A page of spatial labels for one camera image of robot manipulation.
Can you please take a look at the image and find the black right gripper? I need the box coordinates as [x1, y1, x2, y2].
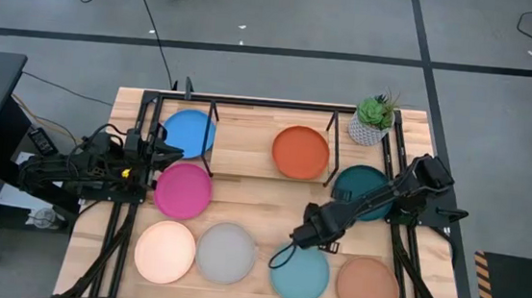
[290, 200, 354, 255]

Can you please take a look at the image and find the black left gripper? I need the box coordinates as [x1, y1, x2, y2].
[121, 120, 187, 176]

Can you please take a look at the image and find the blue plate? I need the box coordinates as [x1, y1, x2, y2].
[160, 107, 219, 161]

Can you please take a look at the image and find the magenta plate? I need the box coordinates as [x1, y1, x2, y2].
[151, 160, 216, 223]

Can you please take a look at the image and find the dark teal plate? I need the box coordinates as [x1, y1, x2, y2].
[329, 161, 396, 225]

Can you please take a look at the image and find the grey plate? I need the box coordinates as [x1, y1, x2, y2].
[192, 218, 261, 287]

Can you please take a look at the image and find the peach plate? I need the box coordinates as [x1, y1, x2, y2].
[131, 217, 199, 288]

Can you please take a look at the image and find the wooden shelf with black legs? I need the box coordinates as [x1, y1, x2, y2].
[198, 97, 345, 189]

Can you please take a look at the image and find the light teal plate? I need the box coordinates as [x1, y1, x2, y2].
[266, 239, 334, 298]

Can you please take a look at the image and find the terracotta plate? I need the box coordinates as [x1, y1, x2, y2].
[334, 254, 403, 298]

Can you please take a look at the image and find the orange plate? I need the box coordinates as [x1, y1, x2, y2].
[269, 123, 334, 184]

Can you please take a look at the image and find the potted succulent in white pot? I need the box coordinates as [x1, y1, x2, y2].
[345, 86, 415, 151]

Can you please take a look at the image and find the black power adapter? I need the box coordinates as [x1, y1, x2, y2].
[25, 126, 61, 158]

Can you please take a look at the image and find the white paper sheet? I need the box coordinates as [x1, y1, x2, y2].
[0, 149, 71, 214]

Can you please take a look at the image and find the black right gripper cable loop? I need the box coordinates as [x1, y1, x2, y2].
[267, 239, 298, 272]

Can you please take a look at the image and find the long black floor cable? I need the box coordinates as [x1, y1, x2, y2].
[120, 0, 184, 90]

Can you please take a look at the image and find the thin black desk cable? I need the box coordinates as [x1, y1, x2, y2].
[18, 71, 116, 108]

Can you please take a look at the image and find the black aluminium table frame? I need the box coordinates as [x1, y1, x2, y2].
[59, 67, 482, 298]

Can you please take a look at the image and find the yellow cable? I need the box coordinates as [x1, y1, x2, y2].
[7, 92, 84, 146]

